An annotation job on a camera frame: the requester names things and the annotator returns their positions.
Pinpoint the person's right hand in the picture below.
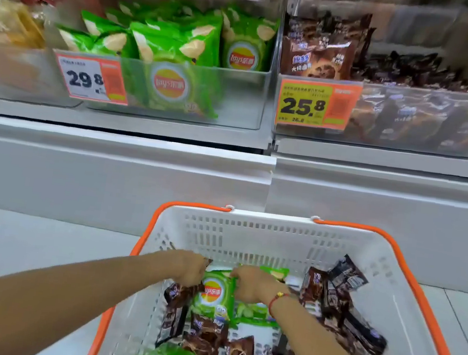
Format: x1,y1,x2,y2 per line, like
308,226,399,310
227,263,292,309

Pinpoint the person's left hand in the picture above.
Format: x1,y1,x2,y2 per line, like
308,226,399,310
169,248,213,290

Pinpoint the person's left forearm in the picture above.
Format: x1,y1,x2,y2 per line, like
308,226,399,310
0,228,181,355

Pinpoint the white plastic shopping basket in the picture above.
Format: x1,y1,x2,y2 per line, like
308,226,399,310
85,191,468,355

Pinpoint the white metal store shelf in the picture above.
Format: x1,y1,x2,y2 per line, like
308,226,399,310
0,96,468,295

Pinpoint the pile of brown cookie packets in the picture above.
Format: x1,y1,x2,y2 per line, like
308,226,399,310
271,4,468,154
153,233,420,355

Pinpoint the clear plastic shelf bin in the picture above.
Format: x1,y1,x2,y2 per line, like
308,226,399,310
46,0,284,132
270,0,468,159
0,0,94,109

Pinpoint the yellow and orange price tag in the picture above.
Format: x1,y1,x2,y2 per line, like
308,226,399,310
274,73,363,134

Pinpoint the heap of green chip bags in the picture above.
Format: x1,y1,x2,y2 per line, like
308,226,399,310
48,0,280,125

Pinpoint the white and orange price tag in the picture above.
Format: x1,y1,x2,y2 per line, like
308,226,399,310
52,51,133,106

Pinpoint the heap of yellow snack bags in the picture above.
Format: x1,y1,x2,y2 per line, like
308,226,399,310
0,0,51,51

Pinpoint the red string bracelet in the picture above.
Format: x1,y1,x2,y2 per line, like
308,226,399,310
266,290,291,319

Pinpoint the orange basket handle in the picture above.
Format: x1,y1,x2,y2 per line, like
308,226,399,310
297,217,468,355
85,191,233,355

